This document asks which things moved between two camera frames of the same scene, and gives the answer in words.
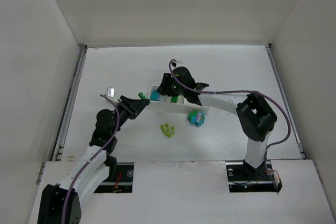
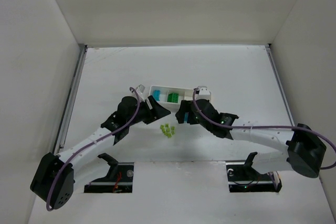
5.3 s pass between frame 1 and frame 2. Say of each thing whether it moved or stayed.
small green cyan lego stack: moved
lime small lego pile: stayed
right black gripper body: moved
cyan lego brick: stayed
